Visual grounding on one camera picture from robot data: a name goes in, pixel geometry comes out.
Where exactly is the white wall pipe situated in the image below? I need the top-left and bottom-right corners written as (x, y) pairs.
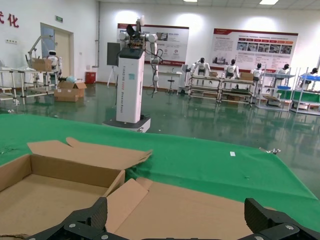
top-left (94, 0), bottom-right (101, 68)

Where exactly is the black screen on stand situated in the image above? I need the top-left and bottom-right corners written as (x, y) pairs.
top-left (106, 41), bottom-right (123, 87)

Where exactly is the beige door with frame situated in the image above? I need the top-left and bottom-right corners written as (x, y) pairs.
top-left (39, 22), bottom-right (75, 88)

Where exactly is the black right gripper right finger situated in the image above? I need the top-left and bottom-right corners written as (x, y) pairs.
top-left (239, 197), bottom-right (320, 240)

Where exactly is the metal table clamp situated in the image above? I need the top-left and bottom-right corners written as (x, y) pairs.
top-left (258, 147), bottom-right (281, 155)

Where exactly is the green table cloth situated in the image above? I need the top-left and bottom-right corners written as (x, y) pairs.
top-left (0, 113), bottom-right (320, 210)

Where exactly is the black stool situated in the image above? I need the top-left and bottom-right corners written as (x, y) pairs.
top-left (166, 66), bottom-right (176, 95)

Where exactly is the red bin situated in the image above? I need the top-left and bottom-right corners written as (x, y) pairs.
top-left (85, 71), bottom-right (97, 85)

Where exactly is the white desk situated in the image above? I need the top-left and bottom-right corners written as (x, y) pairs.
top-left (157, 70), bottom-right (184, 91)

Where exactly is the white pipe rack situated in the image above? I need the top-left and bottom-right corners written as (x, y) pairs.
top-left (0, 67), bottom-right (62, 106)

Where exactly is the open brown cardboard box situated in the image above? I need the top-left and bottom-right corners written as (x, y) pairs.
top-left (0, 136), bottom-right (154, 237)
top-left (104, 176), bottom-right (278, 240)

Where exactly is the cardboard box on rack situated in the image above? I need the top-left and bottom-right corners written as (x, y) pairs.
top-left (30, 57), bottom-right (53, 72)

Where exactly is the metal workbench rack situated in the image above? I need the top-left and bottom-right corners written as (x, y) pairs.
top-left (289, 66), bottom-right (320, 114)
top-left (220, 76), bottom-right (256, 105)
top-left (187, 72), bottom-right (223, 101)
top-left (256, 67), bottom-right (293, 110)

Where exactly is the open cardboard box with flaps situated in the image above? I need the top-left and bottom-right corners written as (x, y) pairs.
top-left (56, 80), bottom-right (88, 99)

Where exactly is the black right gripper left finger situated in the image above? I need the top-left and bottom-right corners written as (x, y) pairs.
top-left (24, 196), bottom-right (111, 240)

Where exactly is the small white humanoid robot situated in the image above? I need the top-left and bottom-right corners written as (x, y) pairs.
top-left (46, 49), bottom-right (63, 76)

